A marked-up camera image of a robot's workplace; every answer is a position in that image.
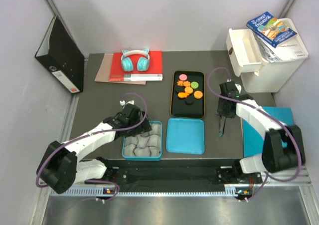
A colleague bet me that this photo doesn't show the black round cookie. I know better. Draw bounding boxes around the black round cookie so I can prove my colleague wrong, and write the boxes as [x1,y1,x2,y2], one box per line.
[174,86,184,94]
[185,97,194,105]

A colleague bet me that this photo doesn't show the orange round cookie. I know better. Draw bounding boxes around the orange round cookie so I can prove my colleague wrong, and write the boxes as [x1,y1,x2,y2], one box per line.
[193,91,203,99]
[184,87,193,94]

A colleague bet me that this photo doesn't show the orange fish cookie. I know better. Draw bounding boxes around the orange fish cookie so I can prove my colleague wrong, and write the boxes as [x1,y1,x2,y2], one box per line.
[178,92,189,99]

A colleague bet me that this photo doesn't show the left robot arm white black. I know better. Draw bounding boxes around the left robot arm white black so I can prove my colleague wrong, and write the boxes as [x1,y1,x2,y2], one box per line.
[36,103,152,194]

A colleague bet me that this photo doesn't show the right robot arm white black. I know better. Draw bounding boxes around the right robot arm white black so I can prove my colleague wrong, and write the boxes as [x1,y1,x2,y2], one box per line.
[216,80,306,183]

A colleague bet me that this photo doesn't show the black cookie tray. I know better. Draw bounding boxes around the black cookie tray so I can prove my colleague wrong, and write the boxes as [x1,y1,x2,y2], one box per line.
[170,70,205,119]

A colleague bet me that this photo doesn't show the blue folder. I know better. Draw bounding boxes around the blue folder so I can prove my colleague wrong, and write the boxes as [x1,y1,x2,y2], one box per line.
[243,106,294,157]

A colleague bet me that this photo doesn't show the teal cookie tin box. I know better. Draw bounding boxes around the teal cookie tin box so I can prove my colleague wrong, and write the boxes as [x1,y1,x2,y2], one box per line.
[122,121,162,162]

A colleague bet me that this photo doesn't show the teal tin lid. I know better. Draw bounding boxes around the teal tin lid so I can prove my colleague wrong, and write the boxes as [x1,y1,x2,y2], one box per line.
[166,118,205,155]

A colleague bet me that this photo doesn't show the green round cookie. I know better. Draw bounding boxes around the green round cookie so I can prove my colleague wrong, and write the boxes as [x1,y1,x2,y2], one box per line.
[190,81,199,89]

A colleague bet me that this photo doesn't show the orange flower cookie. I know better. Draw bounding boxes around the orange flower cookie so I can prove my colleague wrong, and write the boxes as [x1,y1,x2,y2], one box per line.
[183,81,191,87]
[177,80,184,86]

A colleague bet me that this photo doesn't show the brown cardboard folder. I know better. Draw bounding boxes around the brown cardboard folder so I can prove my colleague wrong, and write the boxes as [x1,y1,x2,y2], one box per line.
[94,53,146,85]

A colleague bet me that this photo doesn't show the red book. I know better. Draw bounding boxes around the red book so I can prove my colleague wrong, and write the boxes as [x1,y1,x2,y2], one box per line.
[109,49,163,82]

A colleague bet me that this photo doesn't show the teal cat ear headphones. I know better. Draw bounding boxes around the teal cat ear headphones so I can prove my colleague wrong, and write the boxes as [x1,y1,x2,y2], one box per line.
[121,49,150,72]

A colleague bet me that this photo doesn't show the pink round cookie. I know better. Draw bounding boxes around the pink round cookie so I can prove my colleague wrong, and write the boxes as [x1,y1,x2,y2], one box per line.
[179,74,187,81]

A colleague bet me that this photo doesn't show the white drawer unit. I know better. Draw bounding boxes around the white drawer unit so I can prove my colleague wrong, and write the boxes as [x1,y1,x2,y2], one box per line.
[226,29,309,93]

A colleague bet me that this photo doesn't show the white booklet stack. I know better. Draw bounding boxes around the white booklet stack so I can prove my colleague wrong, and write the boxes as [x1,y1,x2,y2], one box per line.
[254,35,307,63]

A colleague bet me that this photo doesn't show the blue paperback book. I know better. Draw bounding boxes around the blue paperback book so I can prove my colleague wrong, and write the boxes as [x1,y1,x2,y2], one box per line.
[246,11,297,48]

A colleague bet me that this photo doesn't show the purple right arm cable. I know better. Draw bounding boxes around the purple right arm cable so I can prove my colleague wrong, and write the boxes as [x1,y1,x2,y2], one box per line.
[206,67,303,202]

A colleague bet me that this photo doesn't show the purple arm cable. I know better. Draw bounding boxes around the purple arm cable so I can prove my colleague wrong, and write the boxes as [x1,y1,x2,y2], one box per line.
[36,92,148,206]
[206,67,303,202]

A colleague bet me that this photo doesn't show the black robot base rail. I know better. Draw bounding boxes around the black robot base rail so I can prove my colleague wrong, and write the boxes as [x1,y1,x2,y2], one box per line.
[84,157,262,193]

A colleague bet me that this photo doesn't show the grey cable duct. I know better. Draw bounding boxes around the grey cable duct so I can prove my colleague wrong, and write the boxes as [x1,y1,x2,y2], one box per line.
[50,186,250,197]

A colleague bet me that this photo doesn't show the black ring binder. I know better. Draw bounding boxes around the black ring binder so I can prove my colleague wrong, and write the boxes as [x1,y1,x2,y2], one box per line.
[34,16,84,94]

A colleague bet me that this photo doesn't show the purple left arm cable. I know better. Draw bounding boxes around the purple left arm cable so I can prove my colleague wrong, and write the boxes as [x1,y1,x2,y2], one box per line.
[36,92,148,206]

